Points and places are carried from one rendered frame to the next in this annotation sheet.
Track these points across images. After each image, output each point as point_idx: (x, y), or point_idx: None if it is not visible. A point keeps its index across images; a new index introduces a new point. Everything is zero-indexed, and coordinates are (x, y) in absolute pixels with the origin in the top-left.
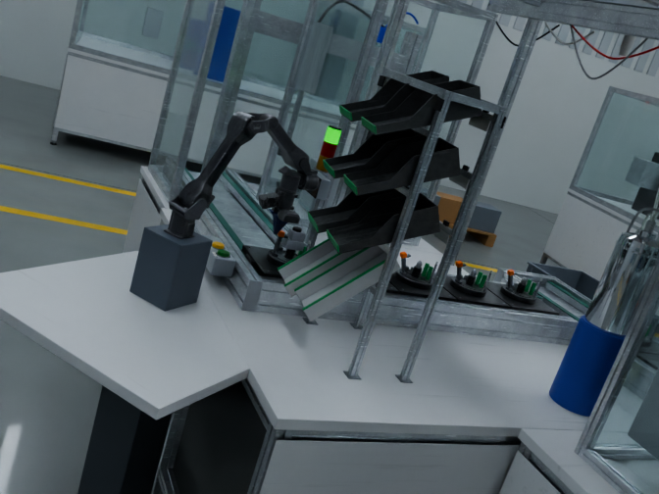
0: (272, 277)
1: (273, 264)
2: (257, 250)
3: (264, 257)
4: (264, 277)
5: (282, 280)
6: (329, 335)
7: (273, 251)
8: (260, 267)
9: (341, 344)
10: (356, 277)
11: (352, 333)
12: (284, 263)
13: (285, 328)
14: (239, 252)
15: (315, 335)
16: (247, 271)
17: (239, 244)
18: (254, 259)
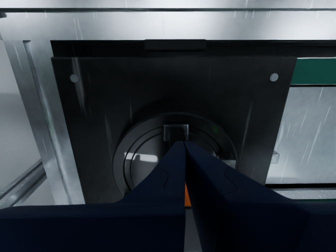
0: (56, 84)
1: (143, 115)
2: (252, 97)
3: (197, 103)
4: (40, 54)
5: (51, 113)
6: (24, 164)
7: (180, 128)
8: (99, 58)
9: (0, 172)
10: None
11: (51, 201)
12: (118, 145)
13: (8, 91)
14: (241, 28)
15: (9, 139)
16: (70, 3)
17: (334, 68)
18: (166, 58)
